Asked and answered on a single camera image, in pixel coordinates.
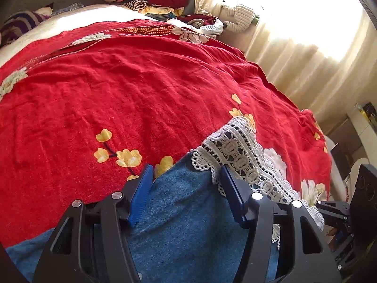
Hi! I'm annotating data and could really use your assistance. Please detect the blue denim lace-trimmed pants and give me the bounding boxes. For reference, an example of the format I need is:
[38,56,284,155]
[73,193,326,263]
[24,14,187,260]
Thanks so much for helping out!
[5,115,325,282]

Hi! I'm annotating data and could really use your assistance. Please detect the red floral bed cover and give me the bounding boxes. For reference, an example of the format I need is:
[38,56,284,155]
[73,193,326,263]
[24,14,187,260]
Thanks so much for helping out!
[1,19,331,247]

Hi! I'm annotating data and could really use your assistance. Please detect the white plush toy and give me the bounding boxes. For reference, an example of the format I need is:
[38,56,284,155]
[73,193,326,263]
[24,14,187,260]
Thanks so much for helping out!
[222,3,260,33]

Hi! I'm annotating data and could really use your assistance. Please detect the beige bed sheet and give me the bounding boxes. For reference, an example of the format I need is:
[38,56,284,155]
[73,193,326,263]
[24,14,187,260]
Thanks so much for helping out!
[1,4,149,65]

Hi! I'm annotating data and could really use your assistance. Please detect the purple striped pillow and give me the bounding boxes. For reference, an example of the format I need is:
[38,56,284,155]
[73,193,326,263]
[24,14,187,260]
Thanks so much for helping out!
[1,3,54,47]

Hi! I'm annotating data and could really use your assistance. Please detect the cream window curtain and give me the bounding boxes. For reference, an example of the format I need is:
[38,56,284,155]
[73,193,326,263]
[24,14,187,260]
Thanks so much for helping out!
[196,0,376,131]

